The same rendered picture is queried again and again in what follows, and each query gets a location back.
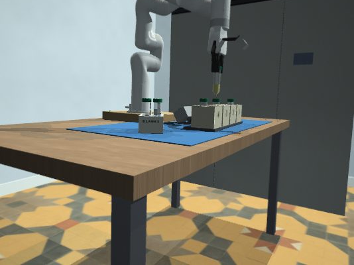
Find white blank tube rack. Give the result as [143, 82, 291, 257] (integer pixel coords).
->
[139, 114, 164, 134]

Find blue bench mat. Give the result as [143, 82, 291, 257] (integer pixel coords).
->
[67, 119, 272, 146]

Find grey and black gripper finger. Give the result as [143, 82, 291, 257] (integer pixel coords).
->
[219, 55, 224, 74]
[211, 40, 220, 72]

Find clear tube with dark green cap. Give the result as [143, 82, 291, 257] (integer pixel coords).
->
[153, 98, 162, 115]

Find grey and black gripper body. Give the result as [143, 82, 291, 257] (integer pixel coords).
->
[208, 26, 229, 56]

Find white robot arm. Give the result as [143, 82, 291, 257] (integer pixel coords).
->
[125, 0, 231, 113]

